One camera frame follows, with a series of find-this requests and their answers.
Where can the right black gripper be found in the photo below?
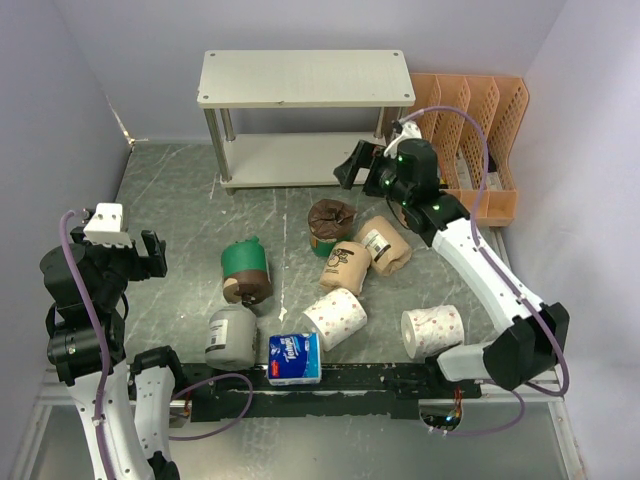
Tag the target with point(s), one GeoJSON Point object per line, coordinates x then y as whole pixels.
{"type": "Point", "coordinates": [362, 158]}

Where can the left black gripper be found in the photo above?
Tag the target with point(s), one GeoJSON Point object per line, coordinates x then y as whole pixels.
{"type": "Point", "coordinates": [143, 266]}

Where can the green brown paper roll labelled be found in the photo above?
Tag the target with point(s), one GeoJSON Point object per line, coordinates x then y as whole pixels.
{"type": "Point", "coordinates": [330, 221]}

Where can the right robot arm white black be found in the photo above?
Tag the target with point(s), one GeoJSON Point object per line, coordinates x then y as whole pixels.
{"type": "Point", "coordinates": [532, 333]}

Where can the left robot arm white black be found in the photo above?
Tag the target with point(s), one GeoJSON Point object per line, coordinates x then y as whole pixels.
{"type": "Point", "coordinates": [123, 408]}

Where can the beige two-tier shelf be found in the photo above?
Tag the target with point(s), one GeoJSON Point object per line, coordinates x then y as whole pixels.
{"type": "Point", "coordinates": [292, 79]}

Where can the green brown paper roll left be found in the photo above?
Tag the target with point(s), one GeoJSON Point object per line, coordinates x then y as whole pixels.
{"type": "Point", "coordinates": [245, 272]}

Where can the tan barcode paper roll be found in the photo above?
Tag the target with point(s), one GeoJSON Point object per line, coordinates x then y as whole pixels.
{"type": "Point", "coordinates": [388, 250]}

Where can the tan cartoon paper roll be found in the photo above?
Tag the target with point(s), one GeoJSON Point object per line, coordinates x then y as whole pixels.
{"type": "Point", "coordinates": [346, 267]}

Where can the grey wrapped paper roll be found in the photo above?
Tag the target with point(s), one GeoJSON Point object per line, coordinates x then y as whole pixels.
{"type": "Point", "coordinates": [231, 344]}

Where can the orange plastic file organizer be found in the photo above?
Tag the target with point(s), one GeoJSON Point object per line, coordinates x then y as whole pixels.
{"type": "Point", "coordinates": [472, 168]}

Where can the white dotted paper roll centre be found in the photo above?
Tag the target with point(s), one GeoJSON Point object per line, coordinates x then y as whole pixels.
{"type": "Point", "coordinates": [335, 317]}

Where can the white dotted paper roll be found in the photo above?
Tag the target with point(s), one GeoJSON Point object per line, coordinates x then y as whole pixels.
{"type": "Point", "coordinates": [429, 332]}
{"type": "Point", "coordinates": [335, 317]}

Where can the blue Tempo tissue pack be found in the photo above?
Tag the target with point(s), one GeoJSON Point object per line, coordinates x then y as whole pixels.
{"type": "Point", "coordinates": [294, 359]}

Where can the white dotted paper roll right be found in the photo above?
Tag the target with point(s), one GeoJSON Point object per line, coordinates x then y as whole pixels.
{"type": "Point", "coordinates": [429, 332]}

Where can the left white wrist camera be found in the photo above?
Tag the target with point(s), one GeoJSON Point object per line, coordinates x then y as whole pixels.
{"type": "Point", "coordinates": [108, 227]}

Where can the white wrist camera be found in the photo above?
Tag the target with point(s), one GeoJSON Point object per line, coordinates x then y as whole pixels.
{"type": "Point", "coordinates": [108, 227]}
{"type": "Point", "coordinates": [405, 131]}

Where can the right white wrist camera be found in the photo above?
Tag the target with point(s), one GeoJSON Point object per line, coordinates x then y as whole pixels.
{"type": "Point", "coordinates": [405, 131]}

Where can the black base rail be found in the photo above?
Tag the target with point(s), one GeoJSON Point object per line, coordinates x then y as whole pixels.
{"type": "Point", "coordinates": [356, 389]}

